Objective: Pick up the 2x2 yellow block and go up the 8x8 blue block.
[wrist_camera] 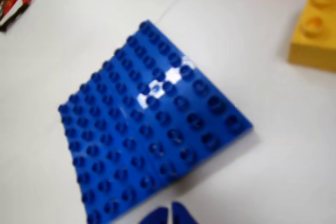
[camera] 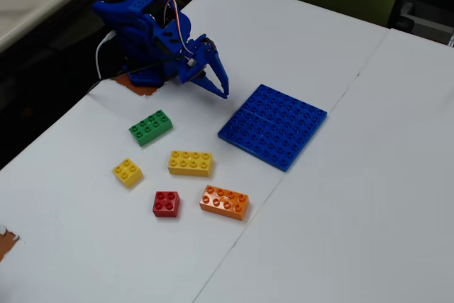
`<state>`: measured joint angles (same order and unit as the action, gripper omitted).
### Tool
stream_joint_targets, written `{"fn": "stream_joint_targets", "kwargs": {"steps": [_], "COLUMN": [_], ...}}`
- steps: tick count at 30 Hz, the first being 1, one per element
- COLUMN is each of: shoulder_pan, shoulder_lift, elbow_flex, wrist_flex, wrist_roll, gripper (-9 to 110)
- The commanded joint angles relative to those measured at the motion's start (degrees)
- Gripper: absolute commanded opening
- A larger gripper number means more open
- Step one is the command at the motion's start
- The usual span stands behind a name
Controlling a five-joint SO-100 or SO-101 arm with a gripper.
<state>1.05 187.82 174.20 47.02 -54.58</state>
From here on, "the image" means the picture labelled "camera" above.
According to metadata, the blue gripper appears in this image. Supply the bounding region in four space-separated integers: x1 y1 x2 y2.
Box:
175 34 231 101

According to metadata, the yellow 2x2 toy block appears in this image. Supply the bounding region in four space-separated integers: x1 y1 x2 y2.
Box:
112 157 144 189

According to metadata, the green 2x4 toy block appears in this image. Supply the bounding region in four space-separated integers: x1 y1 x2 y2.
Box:
128 109 174 147

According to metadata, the yellow 2x4 toy block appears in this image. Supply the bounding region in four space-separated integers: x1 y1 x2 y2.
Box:
167 150 214 178

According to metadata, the orange 2x4 toy block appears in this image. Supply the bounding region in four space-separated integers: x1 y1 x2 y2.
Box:
199 184 250 221

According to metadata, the red 2x2 toy block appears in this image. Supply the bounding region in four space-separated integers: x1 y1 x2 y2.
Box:
152 191 180 218

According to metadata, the blue 8x8 toy plate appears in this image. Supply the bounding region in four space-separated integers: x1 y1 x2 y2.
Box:
217 83 328 173

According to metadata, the white foam board sheet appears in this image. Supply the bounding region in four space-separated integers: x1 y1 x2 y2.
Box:
0 0 391 303
193 28 454 303

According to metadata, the grey background box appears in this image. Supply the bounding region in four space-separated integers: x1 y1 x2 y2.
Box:
388 0 454 48

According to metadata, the red and white servo wire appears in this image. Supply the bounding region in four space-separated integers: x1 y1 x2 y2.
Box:
165 0 195 66

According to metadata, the white power cable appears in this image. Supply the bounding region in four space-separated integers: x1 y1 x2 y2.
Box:
95 31 117 81

